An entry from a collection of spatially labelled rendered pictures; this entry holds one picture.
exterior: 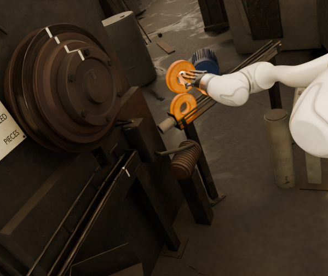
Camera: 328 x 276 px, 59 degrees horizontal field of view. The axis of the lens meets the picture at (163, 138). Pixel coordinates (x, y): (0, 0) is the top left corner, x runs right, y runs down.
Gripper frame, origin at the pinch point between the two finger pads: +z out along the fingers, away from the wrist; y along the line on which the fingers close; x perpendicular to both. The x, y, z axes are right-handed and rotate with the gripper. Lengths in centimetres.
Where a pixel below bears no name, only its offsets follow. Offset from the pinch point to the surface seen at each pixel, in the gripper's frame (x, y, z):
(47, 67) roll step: 33, -53, -16
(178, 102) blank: -16.8, -2.4, 6.6
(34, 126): 20, -66, -19
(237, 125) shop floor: -95, 64, 51
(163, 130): -25.7, -16.7, 5.0
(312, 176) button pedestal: -84, 46, -34
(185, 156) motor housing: -40.0, -14.3, -5.2
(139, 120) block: -12.7, -26.5, 4.2
